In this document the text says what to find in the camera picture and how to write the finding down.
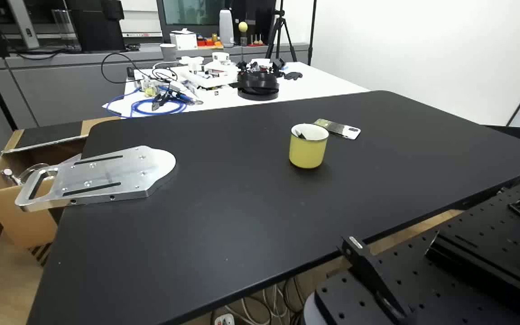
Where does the yellow ceramic mug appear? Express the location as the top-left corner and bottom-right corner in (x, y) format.
(288, 123), (331, 171)

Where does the black VR headset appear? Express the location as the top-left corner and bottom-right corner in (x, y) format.
(236, 60), (282, 101)

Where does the olive green sponge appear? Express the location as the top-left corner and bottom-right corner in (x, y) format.
(313, 117), (347, 135)

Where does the white table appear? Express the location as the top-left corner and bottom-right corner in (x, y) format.
(102, 60), (373, 119)

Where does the white plastic device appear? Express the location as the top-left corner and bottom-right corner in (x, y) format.
(176, 52), (241, 90)

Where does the small red box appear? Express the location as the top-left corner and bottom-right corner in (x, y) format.
(198, 34), (221, 51)

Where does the white bottle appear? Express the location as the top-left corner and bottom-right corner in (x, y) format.
(219, 7), (237, 49)

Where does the black tripod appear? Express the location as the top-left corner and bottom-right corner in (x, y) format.
(266, 0), (301, 63)

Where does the thin black stand pole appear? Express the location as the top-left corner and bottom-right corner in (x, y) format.
(306, 0), (320, 67)

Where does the small white container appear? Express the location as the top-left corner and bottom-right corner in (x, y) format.
(169, 27), (199, 52)

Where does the white plate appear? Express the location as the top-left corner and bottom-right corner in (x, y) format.
(13, 144), (178, 213)

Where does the glass window panel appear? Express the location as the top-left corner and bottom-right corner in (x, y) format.
(156, 0), (234, 40)

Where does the black flat panel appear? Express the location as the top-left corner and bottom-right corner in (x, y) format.
(15, 121), (86, 150)

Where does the open cardboard box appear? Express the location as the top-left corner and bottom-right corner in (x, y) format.
(0, 116), (124, 267)

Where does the grey metal stand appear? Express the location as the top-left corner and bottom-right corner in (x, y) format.
(6, 0), (42, 51)

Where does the tangled wire bundle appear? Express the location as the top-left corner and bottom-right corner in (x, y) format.
(133, 69), (205, 106)

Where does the blue cable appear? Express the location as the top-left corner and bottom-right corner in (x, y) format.
(129, 96), (190, 119)

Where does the white cable bundle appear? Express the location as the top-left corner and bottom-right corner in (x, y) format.
(212, 278), (317, 325)

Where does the black mounting rail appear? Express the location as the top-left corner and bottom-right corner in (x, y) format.
(425, 231), (520, 309)

